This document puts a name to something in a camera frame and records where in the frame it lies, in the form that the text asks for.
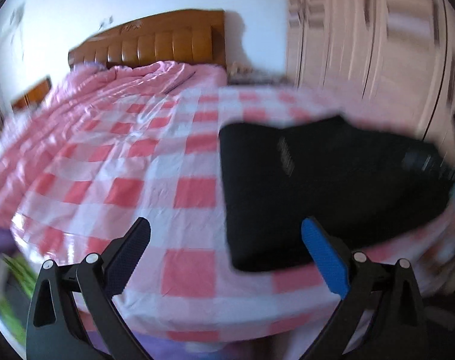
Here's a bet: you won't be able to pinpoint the black pants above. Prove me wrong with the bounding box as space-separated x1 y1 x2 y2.
219 115 453 272

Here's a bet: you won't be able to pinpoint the green bag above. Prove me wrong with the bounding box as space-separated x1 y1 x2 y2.
0 253 37 347

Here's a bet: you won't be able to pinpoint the light wooden wardrobe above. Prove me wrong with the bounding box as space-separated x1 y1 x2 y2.
286 0 455 147

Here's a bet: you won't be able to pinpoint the pink checkered bed sheet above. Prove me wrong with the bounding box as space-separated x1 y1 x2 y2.
0 84 455 346

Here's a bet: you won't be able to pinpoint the wooden nightstand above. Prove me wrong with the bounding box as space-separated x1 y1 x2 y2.
11 76 52 111

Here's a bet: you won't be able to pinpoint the pink quilt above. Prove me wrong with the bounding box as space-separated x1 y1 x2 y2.
0 61 227 151

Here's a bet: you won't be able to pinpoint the wooden bed headboard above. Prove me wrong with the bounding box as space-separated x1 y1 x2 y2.
68 9 226 68

